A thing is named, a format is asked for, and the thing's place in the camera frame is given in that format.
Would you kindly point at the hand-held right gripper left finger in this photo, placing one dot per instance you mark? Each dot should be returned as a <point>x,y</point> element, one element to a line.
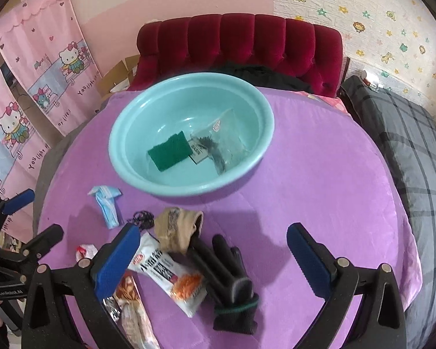
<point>119,258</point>

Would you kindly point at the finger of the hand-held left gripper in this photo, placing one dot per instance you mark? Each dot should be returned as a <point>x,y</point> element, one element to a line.
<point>45,239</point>
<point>17,200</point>

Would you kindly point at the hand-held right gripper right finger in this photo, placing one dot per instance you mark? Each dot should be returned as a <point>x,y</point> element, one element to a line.
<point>308,258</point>

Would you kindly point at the brown snack packet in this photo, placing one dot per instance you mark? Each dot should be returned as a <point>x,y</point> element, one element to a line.
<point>129,287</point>

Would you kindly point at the white red wrapper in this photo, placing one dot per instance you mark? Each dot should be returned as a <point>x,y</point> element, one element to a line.
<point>87,251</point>

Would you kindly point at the white orange snack packet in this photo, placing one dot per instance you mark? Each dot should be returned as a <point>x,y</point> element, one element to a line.
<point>160,265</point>

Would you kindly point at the blue face mask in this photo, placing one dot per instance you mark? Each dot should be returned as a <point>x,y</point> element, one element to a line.
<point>107,207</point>

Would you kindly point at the beige sock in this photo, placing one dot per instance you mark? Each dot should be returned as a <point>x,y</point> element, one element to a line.
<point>174,232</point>

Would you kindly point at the cream foil snack packet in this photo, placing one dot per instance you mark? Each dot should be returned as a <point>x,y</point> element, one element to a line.
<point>136,329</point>

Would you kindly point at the black glove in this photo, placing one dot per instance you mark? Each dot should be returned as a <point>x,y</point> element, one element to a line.
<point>232,291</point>

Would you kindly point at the teal plastic basin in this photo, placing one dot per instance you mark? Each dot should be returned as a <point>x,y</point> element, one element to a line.
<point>174,109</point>

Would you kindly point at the pink cartoon curtain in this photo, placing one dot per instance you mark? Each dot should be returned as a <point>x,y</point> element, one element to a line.
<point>47,61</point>
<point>7,134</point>

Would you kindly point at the purple quilted blanket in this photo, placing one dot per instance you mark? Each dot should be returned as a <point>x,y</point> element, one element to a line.
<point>312,189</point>

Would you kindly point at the green scouring pad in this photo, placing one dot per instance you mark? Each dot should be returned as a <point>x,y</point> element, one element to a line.
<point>169,151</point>

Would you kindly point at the clear plastic bag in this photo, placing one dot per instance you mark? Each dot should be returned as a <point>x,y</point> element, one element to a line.
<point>229,134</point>

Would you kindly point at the grey plaid bedding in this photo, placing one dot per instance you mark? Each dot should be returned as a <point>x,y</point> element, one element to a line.
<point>414,152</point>

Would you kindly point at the cardboard box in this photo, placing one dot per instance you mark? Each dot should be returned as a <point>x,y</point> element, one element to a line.
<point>112,76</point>

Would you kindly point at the black cloth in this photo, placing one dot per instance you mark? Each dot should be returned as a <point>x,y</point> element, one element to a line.
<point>269,76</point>

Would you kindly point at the red velvet headboard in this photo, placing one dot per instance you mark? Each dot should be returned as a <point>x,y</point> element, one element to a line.
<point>239,43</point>

